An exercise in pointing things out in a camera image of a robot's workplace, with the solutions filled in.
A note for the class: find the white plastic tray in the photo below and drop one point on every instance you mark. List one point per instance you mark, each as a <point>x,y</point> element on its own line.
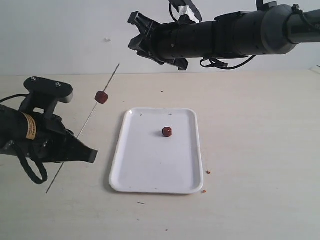
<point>147,162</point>

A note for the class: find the thin metal skewer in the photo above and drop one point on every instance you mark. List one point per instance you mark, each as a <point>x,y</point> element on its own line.
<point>83,127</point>

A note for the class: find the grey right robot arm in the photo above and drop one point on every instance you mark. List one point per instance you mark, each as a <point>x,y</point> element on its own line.
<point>272,29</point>

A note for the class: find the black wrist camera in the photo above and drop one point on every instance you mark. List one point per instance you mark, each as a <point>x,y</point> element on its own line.
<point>188,12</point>
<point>45,94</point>

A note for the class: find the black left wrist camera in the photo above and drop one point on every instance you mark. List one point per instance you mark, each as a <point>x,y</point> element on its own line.
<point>45,94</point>

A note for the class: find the dark red date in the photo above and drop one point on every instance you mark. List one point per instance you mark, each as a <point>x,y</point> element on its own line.
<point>101,97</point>
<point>167,132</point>

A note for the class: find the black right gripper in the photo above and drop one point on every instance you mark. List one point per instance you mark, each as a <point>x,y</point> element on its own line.
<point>172,41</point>

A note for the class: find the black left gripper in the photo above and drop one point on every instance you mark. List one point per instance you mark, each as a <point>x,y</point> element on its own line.
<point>42,135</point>

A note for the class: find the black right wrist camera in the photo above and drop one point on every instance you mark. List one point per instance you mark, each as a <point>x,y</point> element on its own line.
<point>188,12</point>

